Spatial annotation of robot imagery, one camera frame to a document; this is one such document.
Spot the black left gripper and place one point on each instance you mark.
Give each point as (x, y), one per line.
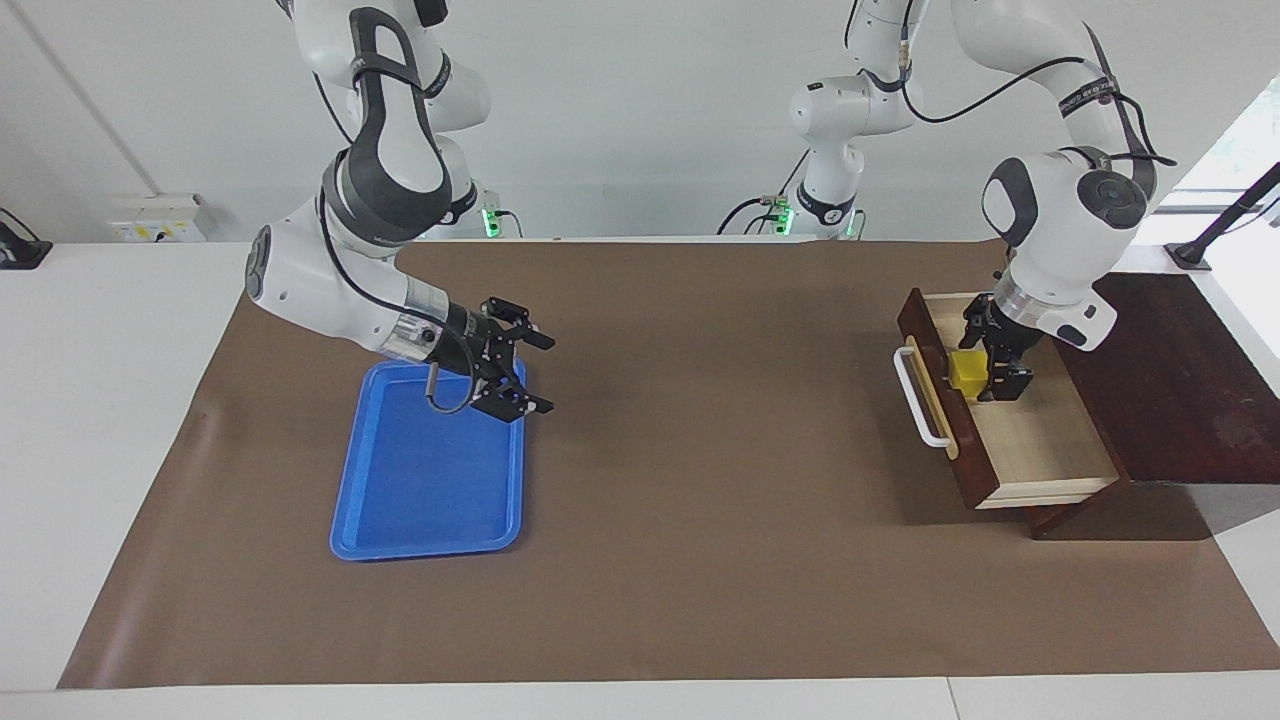
(1005, 328)

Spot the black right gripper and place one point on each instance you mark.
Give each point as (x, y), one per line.
(470, 345)

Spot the yellow cube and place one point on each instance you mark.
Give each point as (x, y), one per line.
(967, 375)

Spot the dark wooden drawer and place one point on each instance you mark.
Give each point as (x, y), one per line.
(1030, 430)

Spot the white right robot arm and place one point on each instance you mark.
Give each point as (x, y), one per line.
(320, 290)

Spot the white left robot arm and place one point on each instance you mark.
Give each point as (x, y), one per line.
(1060, 230)

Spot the dark wooden drawer cabinet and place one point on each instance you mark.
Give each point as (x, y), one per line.
(1180, 390)

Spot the blue plastic tray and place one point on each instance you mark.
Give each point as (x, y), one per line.
(420, 480)

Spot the brown table mat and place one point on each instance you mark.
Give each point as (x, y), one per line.
(700, 480)

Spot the black stand base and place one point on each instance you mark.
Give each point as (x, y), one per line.
(18, 250)

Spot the black camera stand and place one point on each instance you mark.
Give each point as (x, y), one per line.
(1225, 218)

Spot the white wall socket box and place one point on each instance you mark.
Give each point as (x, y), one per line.
(155, 222)

